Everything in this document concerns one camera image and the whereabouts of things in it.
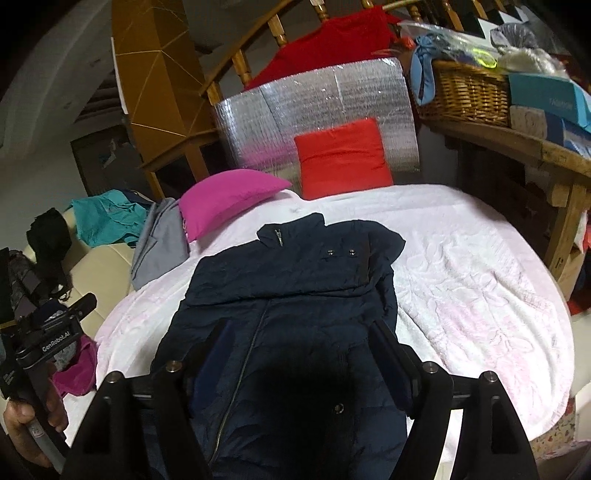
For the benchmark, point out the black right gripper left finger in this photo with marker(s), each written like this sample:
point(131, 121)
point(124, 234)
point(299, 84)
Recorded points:
point(142, 427)

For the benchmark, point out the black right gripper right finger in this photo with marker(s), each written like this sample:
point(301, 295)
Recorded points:
point(492, 444)

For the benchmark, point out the navy blue padded jacket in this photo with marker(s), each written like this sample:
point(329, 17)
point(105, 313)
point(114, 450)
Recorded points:
point(294, 391)

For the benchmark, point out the person's left hand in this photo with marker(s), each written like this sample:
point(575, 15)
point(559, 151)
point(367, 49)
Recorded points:
point(34, 415)

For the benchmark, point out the magenta cloth beside bed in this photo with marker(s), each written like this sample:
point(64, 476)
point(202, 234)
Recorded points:
point(78, 377)

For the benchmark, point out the cream leather sofa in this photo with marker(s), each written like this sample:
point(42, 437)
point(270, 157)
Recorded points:
point(103, 271)

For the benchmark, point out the black bag on sofa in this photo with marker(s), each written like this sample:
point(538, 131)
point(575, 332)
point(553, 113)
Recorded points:
point(50, 240)

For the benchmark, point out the white pink bed blanket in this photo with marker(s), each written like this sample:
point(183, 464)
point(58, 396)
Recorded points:
point(472, 295)

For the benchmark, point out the teal garment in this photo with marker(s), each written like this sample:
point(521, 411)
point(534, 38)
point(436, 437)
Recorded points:
point(116, 216)

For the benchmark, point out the grey folded garment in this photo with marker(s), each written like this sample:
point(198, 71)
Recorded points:
point(162, 244)

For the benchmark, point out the magenta pillow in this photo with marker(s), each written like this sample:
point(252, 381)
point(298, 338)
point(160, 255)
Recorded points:
point(220, 197)

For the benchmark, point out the wooden side table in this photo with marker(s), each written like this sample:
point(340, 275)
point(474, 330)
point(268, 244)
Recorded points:
point(542, 189)

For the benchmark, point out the wooden cabinet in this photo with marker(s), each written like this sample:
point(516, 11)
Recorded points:
point(160, 79)

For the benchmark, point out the wooden spindle railing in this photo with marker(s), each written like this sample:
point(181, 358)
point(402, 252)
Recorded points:
point(440, 12)

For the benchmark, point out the silver foil insulation panel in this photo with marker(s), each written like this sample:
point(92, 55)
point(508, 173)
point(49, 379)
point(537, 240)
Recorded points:
point(257, 127)

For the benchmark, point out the red square pillow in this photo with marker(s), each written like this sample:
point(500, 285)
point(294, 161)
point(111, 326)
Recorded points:
point(343, 159)

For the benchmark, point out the wicker basket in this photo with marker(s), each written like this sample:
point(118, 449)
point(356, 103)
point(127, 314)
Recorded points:
point(466, 93)

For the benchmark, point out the teal cardboard box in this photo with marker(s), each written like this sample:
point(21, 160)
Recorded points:
point(558, 96)

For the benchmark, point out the blue cloth on basket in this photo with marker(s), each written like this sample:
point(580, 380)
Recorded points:
point(421, 71)

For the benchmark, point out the red cloth on railing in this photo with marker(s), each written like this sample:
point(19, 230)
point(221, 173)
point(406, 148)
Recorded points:
point(360, 36)

